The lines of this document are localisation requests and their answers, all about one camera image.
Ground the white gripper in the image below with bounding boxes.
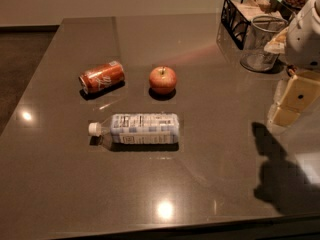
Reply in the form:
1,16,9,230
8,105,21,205
268,34,320,127

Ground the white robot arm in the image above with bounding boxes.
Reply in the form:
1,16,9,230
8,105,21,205
264,0,320,127

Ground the blue label plastic bottle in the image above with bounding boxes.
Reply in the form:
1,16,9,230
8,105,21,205
88,113,180,145

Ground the clear glass cup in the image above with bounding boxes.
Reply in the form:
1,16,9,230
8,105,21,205
240,15,287,72

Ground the red apple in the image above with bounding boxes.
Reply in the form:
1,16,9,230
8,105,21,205
149,66,177,95

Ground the orange soda can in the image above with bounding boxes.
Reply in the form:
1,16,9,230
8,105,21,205
79,61,125,94

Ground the black wire basket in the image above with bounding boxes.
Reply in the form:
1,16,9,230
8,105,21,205
221,0,281,50

